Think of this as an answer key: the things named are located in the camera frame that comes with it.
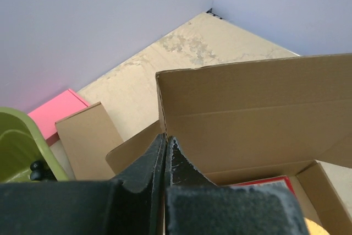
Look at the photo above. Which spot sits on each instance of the olive green plastic bin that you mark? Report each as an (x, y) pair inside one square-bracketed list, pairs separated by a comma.
[(22, 144)]

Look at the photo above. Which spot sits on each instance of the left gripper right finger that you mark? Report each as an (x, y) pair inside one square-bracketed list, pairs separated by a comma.
[(195, 205)]

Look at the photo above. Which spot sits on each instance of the pink sticky note pad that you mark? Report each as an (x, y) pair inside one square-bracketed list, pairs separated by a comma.
[(60, 107)]

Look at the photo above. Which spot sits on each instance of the large cardboard box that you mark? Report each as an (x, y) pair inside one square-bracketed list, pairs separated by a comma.
[(245, 121)]

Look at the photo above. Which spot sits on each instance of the purple grapes back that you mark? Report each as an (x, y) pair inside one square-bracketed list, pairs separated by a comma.
[(39, 172)]

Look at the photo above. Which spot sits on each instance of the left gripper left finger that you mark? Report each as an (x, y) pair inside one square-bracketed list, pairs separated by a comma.
[(129, 203)]

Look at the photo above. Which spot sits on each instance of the small folded cardboard box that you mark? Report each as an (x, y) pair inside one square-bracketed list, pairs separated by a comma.
[(87, 137)]

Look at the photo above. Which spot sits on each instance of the red rectangular packet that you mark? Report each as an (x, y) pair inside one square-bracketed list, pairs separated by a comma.
[(278, 182)]

